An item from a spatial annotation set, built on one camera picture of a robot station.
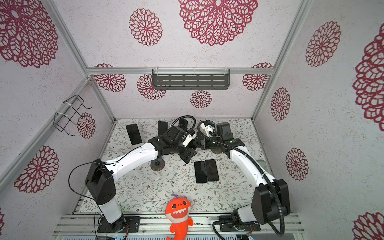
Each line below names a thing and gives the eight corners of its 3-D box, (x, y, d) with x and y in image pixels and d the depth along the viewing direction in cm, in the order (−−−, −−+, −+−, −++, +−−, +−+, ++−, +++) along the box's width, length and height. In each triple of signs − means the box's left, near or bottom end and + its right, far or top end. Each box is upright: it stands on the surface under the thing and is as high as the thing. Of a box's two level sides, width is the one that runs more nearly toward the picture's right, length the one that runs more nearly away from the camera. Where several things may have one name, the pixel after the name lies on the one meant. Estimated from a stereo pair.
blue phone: (208, 181, 90) (208, 179, 88) (205, 162, 99) (205, 159, 96) (218, 180, 91) (219, 178, 88) (214, 161, 99) (215, 158, 97)
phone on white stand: (134, 148, 105) (125, 132, 91) (134, 141, 109) (125, 124, 95) (143, 146, 106) (136, 130, 92) (143, 139, 110) (136, 123, 96)
